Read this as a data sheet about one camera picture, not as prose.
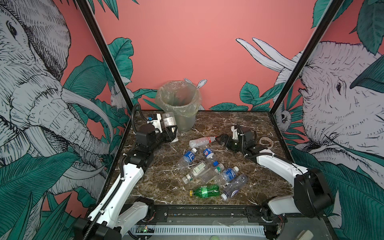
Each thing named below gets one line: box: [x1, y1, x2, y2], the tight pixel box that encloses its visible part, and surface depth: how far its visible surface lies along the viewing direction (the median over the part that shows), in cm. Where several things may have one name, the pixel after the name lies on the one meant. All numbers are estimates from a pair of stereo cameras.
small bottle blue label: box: [203, 148, 215, 162], surface depth 94 cm
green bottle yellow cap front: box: [189, 184, 221, 198], surface depth 79 cm
